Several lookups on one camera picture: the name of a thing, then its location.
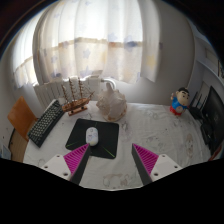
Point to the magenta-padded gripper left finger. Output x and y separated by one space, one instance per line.
76 159

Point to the black computer monitor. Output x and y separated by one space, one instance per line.
215 116

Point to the orange wooden chair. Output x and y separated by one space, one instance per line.
21 116

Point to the black mouse pad green lines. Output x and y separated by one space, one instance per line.
108 133

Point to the black router with antennas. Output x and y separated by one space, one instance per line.
196 112

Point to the wooden model sailing ship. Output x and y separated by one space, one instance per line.
76 105

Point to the large white conch shell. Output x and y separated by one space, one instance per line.
112 105

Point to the cartoon boy figurine clock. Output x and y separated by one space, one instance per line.
180 101

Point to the white wall shelf unit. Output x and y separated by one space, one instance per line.
213 56

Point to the black computer keyboard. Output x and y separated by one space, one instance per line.
45 124

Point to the white star-print curtain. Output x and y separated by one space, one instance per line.
100 36

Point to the white radiator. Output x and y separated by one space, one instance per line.
50 91

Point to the white cartoon-print tablecloth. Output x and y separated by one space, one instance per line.
160 133

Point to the white cartoon-print computer mouse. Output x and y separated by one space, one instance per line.
92 136

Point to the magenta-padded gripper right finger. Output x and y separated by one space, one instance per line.
148 160

